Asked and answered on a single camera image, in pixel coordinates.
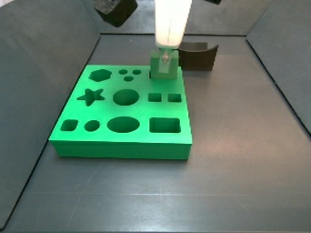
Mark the dark curved holder stand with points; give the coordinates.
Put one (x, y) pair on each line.
(197, 56)

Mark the white translucent gripper finger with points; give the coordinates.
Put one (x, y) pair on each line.
(172, 16)

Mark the green shape sorter block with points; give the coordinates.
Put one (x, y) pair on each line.
(125, 115)

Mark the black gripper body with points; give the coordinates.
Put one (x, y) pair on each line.
(115, 11)

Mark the green arch object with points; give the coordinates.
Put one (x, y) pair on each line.
(165, 64)

